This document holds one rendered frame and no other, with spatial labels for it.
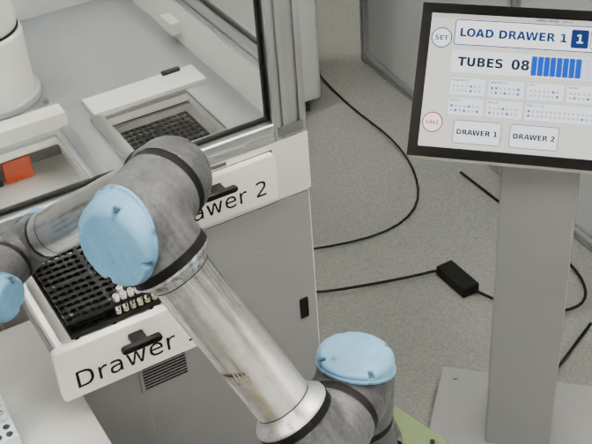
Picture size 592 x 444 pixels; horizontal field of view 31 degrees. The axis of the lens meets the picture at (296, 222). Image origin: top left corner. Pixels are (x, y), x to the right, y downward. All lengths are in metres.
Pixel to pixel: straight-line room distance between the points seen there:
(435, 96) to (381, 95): 2.12
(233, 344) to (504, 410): 1.41
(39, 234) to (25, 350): 0.48
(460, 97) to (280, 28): 0.38
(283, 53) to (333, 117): 2.00
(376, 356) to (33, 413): 0.70
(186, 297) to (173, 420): 1.19
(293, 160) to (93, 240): 0.99
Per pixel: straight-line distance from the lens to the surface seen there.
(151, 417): 2.53
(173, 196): 1.38
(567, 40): 2.19
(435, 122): 2.17
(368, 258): 3.44
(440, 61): 2.19
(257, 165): 2.24
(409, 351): 3.12
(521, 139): 2.15
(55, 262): 2.10
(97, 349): 1.88
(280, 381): 1.46
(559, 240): 2.38
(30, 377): 2.08
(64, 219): 1.65
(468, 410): 2.91
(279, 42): 2.16
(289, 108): 2.24
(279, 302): 2.51
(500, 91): 2.17
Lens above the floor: 2.15
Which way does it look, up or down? 36 degrees down
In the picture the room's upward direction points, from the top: 5 degrees counter-clockwise
